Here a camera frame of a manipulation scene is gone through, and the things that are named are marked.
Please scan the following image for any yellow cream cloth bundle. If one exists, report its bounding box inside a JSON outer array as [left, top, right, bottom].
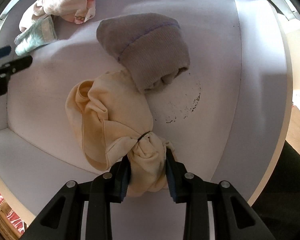
[[65, 69, 174, 197]]

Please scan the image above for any teal fluffy sock bundle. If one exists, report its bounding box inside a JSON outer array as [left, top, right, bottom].
[[14, 15, 58, 56]]

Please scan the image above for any grey lilac sock roll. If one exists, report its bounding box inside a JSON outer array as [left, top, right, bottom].
[[96, 12, 191, 93]]

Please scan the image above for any red cloth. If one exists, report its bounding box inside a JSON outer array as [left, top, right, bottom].
[[0, 193, 27, 239]]

